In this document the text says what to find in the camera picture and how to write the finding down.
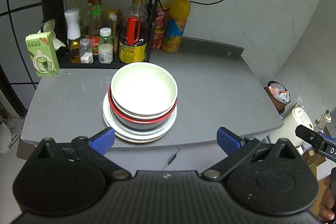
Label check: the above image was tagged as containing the white plate with flower pattern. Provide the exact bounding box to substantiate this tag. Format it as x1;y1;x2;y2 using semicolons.
102;91;177;143

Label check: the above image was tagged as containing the cream bowl with red rim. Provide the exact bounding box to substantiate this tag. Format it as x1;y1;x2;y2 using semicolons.
108;63;178;121

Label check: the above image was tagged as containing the person's right hand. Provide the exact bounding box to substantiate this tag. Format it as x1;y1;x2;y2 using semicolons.
317;174;335;222

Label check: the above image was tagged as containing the brown cup with packets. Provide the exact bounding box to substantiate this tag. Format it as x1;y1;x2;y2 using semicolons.
264;81;291;114

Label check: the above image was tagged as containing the small clear salt shaker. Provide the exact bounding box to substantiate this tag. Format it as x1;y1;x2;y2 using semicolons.
79;38;93;64

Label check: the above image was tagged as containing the white lidded seasoning jar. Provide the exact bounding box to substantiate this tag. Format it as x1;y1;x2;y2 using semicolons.
98;27;113;64

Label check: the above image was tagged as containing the green paper carton box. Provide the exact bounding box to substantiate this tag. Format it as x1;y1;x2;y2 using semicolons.
25;32;60;77

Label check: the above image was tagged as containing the oil bottle with white cap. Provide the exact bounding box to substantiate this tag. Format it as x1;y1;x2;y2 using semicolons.
64;8;81;64

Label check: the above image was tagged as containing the crumpled white tissue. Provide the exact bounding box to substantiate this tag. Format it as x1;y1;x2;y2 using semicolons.
39;19;66;51

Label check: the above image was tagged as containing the red drink can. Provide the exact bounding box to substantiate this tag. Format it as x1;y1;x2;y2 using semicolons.
151;29;165;50
154;7;166;29

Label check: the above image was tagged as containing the red label sauce bottle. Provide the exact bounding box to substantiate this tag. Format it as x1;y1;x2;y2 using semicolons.
88;0;103;56

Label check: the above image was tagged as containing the orange juice bottle blue label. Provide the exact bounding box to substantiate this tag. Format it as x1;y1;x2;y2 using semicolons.
161;0;191;53

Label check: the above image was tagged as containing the dark soy sauce jug red handle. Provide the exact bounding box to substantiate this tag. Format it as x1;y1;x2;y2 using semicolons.
119;0;148;64

